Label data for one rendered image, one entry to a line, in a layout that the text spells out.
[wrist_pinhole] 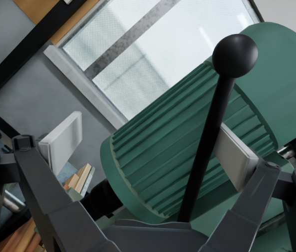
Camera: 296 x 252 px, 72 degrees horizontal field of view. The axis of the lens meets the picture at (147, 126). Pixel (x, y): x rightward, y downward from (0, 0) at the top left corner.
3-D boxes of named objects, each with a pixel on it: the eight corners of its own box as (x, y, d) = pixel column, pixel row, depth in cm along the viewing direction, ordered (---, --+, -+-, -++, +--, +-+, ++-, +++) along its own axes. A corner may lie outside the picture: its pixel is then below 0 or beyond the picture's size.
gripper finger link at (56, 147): (53, 182, 14) (41, 182, 14) (82, 139, 20) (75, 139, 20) (49, 143, 13) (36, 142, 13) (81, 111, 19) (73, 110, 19)
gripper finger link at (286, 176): (270, 182, 12) (319, 186, 12) (236, 144, 17) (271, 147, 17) (263, 202, 12) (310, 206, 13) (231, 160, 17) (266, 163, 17)
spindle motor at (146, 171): (107, 127, 43) (234, 24, 36) (158, 180, 48) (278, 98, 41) (84, 176, 27) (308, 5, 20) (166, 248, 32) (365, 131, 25)
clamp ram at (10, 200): (-2, 189, 46) (23, 167, 44) (24, 209, 48) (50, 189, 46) (-34, 220, 38) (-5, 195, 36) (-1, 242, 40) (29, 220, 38)
